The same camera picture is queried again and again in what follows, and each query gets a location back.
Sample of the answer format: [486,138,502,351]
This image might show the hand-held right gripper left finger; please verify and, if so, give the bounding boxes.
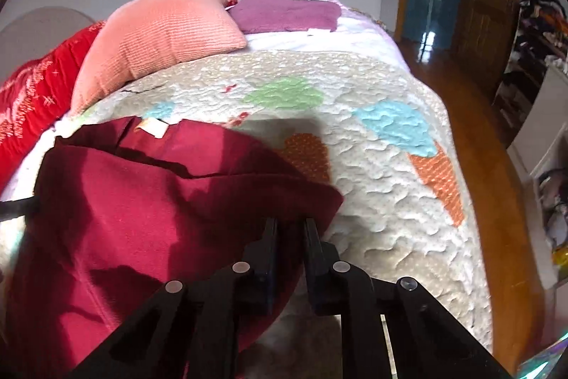
[66,217,279,379]

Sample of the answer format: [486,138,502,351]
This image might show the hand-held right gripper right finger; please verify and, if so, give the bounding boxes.
[304,217,515,379]

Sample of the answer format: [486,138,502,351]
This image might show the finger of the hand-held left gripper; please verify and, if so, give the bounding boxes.
[0,198,42,222]

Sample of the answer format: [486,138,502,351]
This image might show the maroon cloth garment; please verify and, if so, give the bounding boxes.
[4,116,345,379]

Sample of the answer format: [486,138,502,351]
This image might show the red patterned blanket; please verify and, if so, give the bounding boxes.
[0,21,106,190]

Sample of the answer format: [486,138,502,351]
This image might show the quilted patchwork bedspread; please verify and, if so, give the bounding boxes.
[0,0,494,379]

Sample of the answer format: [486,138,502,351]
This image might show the padded grey headboard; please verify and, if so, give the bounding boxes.
[0,6,95,87]

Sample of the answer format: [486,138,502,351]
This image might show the pink knitted pillow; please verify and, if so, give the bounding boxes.
[70,0,248,113]

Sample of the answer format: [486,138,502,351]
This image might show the purple folded cloth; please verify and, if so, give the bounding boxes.
[228,0,342,35]

